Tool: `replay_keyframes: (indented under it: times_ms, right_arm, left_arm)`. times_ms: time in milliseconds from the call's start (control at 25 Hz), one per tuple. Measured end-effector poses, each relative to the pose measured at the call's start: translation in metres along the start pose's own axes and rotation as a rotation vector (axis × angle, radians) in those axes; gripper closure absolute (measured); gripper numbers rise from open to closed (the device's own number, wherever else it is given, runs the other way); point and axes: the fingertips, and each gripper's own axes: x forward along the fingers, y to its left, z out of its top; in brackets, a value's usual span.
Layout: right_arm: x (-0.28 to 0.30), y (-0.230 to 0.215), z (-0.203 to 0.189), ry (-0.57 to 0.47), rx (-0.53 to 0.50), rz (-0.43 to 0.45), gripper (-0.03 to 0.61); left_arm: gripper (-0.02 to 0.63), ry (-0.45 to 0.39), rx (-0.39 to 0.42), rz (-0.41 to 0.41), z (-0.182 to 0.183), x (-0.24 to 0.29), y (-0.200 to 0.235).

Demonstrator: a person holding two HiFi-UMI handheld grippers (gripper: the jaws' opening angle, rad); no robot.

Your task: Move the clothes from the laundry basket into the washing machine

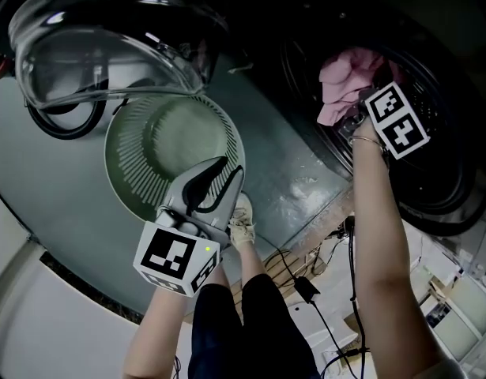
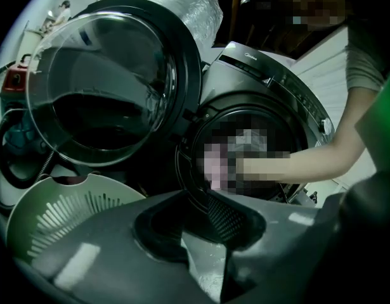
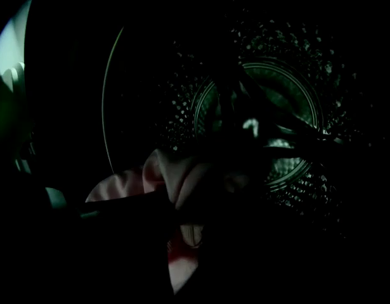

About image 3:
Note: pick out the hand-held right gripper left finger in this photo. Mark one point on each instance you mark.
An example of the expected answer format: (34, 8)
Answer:
(125, 209)

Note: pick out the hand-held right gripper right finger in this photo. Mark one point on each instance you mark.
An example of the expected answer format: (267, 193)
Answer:
(245, 230)

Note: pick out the pink clothes garment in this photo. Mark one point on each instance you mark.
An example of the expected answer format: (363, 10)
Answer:
(182, 176)

